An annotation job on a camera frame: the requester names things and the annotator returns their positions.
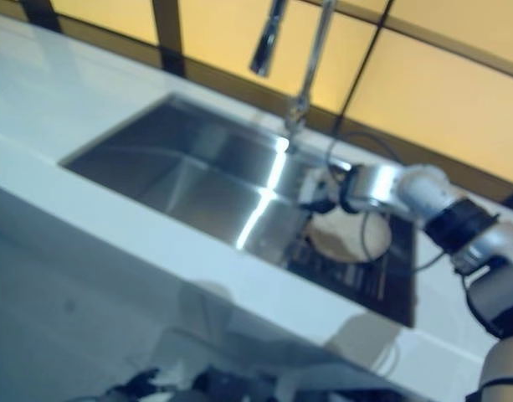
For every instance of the narrow white cabinet door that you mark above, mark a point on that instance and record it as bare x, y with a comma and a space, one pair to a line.
247, 335

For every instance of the dark grey robot body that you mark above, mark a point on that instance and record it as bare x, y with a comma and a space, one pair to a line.
235, 385

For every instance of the dark window frame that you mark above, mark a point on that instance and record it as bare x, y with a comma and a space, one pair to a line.
168, 29

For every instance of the chrome gooseneck faucet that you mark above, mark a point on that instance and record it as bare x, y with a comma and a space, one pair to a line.
314, 63

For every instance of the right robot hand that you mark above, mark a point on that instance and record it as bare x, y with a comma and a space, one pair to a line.
327, 192

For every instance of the black dish drying rack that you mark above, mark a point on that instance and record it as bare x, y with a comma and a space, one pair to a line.
365, 280

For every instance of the stainless steel sink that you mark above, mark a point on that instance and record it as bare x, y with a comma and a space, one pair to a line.
176, 167

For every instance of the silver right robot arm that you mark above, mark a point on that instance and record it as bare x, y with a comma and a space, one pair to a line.
423, 192

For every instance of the cream ceramic plate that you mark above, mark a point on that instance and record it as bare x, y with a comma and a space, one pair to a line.
344, 238

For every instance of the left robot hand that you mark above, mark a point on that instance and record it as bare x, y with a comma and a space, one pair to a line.
141, 387

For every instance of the wide white cabinet door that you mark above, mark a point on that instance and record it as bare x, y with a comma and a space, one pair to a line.
72, 314

